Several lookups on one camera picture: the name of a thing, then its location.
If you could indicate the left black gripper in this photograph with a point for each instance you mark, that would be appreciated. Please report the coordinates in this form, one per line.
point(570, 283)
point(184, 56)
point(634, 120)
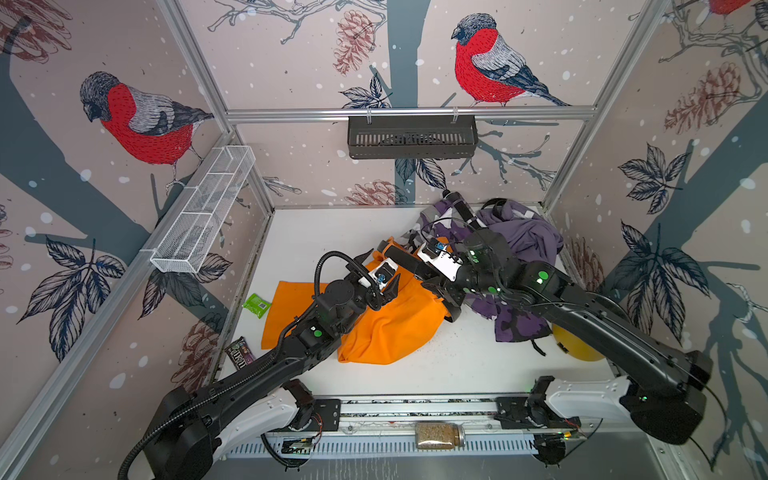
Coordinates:
point(387, 296)

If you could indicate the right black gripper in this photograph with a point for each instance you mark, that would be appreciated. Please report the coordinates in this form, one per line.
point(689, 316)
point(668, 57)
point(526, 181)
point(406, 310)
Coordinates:
point(449, 292)

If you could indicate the orange trousers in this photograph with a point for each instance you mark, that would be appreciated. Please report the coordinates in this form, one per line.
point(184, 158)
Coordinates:
point(380, 337)

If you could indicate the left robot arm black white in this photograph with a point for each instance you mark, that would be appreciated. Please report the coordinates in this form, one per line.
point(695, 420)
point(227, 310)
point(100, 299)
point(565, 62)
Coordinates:
point(189, 431)

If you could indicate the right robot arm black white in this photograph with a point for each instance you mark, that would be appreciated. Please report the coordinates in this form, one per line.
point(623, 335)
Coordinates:
point(665, 397)

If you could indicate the purple camouflage trousers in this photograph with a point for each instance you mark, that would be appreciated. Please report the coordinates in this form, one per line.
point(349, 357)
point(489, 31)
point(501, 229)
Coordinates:
point(510, 325)

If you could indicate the plain purple garment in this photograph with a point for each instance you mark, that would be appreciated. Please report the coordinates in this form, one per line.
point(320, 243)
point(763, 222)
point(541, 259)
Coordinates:
point(529, 235)

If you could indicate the small green packet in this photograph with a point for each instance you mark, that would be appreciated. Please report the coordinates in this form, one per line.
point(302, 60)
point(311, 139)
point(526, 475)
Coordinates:
point(256, 305)

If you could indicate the jar of grains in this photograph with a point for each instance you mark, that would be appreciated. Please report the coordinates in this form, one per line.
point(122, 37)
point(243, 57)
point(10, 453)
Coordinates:
point(439, 436)

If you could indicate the yellow object beside spool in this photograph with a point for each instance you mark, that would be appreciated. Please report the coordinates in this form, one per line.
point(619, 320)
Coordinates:
point(573, 346)

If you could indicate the dark candy packet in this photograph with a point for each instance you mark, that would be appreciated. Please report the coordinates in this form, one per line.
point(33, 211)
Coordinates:
point(239, 353)

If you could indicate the black perforated metal shelf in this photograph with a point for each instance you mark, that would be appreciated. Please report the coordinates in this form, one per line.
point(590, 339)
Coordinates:
point(412, 137)

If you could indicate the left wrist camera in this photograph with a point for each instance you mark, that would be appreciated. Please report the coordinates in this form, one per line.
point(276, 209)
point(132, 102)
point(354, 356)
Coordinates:
point(384, 273)

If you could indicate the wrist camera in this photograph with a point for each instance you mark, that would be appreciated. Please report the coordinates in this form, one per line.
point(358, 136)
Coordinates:
point(439, 255)
point(384, 273)

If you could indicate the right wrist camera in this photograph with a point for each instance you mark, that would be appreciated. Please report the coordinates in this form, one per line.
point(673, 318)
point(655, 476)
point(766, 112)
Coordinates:
point(439, 255)

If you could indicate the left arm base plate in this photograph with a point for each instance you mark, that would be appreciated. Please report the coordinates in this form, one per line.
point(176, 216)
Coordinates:
point(323, 415)

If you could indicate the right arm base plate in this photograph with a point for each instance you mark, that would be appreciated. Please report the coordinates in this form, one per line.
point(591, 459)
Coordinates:
point(518, 413)

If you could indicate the horizontal aluminium frame bar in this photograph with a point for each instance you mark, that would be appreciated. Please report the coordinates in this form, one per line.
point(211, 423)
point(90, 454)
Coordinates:
point(245, 116)

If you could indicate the white wire mesh basket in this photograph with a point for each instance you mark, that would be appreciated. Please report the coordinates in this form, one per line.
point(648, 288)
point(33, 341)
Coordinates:
point(192, 234)

